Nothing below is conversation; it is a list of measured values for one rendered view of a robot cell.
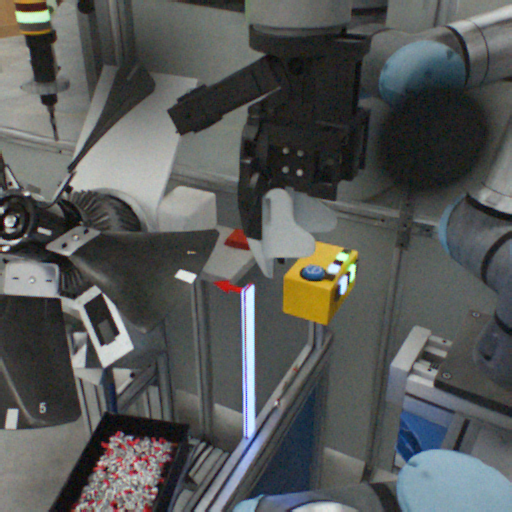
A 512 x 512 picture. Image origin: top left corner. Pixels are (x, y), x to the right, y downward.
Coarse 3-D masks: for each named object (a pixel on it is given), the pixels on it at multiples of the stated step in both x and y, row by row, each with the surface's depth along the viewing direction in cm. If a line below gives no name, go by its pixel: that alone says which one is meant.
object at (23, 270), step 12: (12, 264) 106; (24, 264) 107; (36, 264) 108; (48, 264) 109; (12, 276) 106; (24, 276) 107; (36, 276) 108; (48, 276) 109; (12, 288) 106; (24, 288) 107; (36, 288) 108; (48, 288) 109
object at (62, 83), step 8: (56, 32) 92; (56, 40) 91; (56, 64) 93; (56, 72) 93; (24, 80) 91; (32, 80) 91; (56, 80) 91; (64, 80) 91; (24, 88) 89; (32, 88) 88; (40, 88) 88; (48, 88) 88; (56, 88) 89; (64, 88) 90
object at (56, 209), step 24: (0, 192) 105; (24, 192) 103; (0, 216) 105; (24, 216) 102; (48, 216) 104; (72, 216) 112; (0, 240) 104; (24, 240) 101; (48, 240) 105; (72, 264) 112
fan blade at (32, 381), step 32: (0, 320) 104; (32, 320) 105; (0, 352) 103; (32, 352) 104; (64, 352) 107; (0, 384) 102; (32, 384) 103; (64, 384) 105; (0, 416) 101; (32, 416) 102; (64, 416) 104
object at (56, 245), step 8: (72, 232) 108; (80, 232) 108; (96, 232) 108; (56, 240) 105; (64, 240) 106; (72, 240) 105; (80, 240) 106; (88, 240) 106; (48, 248) 103; (56, 248) 103; (64, 248) 103; (72, 248) 103
